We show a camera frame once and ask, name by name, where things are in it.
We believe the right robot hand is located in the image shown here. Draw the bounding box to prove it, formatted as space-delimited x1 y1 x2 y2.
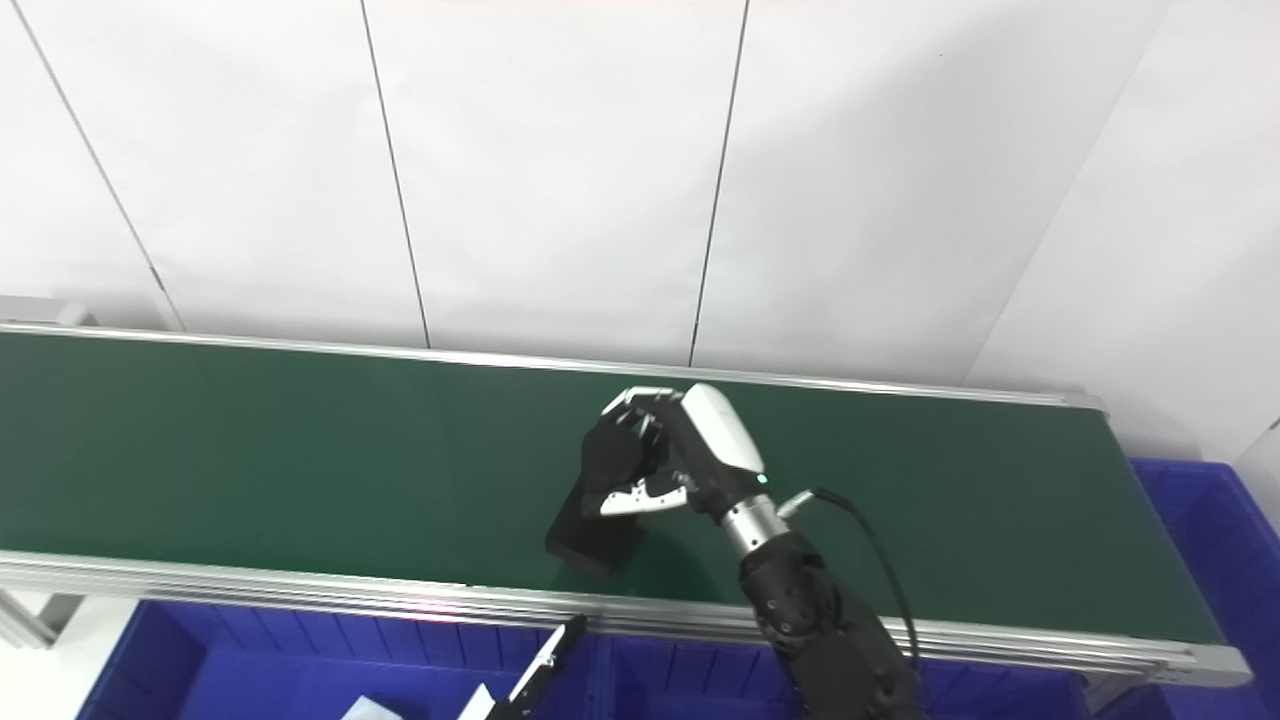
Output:
580 383 769 521

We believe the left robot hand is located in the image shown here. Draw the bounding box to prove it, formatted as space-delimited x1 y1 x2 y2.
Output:
480 615 589 720

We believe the black cylinder block part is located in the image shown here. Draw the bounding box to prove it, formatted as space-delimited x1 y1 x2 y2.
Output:
545 408 671 578

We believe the blue plastic bin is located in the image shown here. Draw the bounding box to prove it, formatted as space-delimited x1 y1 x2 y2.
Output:
590 630 1091 720
75 600 601 720
1085 458 1280 720

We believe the green conveyor belt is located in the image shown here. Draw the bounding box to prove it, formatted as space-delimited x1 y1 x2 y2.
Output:
0 322 1253 689

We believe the grey conveyor motor housing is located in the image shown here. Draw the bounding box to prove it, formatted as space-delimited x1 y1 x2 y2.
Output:
0 295 96 328

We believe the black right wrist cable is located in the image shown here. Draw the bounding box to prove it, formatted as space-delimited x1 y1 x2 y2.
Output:
778 487 921 671

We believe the aluminium conveyor support frame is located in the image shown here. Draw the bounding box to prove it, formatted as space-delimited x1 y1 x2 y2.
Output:
1085 672 1141 713
0 588 86 651

